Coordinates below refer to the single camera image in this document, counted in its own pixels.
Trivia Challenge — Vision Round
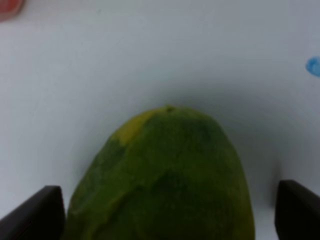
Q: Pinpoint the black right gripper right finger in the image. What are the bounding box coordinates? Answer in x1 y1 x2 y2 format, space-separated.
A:
274 180 320 240

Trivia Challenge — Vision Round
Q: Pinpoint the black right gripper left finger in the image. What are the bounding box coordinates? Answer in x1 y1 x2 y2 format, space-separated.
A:
0 185 66 240

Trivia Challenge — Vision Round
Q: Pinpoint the green lime fruit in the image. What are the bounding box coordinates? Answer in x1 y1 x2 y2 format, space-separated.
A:
62 106 255 240

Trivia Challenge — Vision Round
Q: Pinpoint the pink bottle white cap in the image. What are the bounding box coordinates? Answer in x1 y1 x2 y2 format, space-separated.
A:
0 0 25 22

